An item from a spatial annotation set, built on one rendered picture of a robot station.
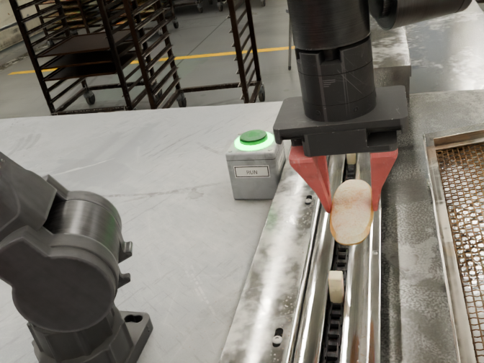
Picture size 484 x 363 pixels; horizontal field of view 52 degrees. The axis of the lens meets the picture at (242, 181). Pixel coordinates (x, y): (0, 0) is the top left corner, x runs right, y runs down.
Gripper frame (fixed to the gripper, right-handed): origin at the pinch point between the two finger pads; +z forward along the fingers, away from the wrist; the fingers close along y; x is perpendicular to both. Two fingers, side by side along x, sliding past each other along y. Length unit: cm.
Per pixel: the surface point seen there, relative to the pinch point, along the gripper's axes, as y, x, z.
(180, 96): 133, -261, 83
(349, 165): 2.4, -25.9, 11.1
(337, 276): 2.0, 1.6, 7.5
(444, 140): -9.8, -20.7, 5.5
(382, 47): -3, -55, 4
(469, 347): -8.3, 11.1, 5.7
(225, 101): 107, -272, 95
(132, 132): 47, -46, 11
